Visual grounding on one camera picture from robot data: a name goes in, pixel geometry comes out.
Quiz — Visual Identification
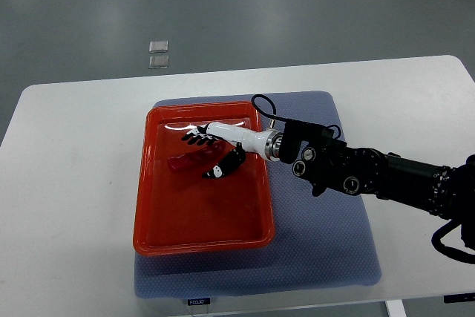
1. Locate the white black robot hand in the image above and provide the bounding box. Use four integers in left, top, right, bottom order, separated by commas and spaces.
181, 122, 282, 179

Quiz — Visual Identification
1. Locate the upper floor socket plate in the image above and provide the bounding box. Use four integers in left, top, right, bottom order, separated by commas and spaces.
148, 40, 168, 53

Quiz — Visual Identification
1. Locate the red pepper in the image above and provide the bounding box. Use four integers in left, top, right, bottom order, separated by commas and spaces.
167, 143, 226, 173

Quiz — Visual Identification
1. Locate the blue-grey mesh mat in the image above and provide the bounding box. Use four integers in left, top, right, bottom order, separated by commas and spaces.
134, 94, 381, 299

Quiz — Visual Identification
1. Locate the red plastic tray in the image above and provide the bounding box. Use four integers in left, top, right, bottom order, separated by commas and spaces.
133, 100, 275, 257

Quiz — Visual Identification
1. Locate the dark label right edge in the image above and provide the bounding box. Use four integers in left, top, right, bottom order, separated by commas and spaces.
443, 293, 475, 304

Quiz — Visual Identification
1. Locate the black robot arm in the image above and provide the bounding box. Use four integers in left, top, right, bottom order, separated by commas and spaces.
182, 109, 474, 264

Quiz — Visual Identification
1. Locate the white table leg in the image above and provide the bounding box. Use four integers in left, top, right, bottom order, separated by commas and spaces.
385, 299, 407, 317

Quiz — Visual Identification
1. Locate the black table label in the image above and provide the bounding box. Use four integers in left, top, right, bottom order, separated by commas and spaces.
187, 298, 211, 306

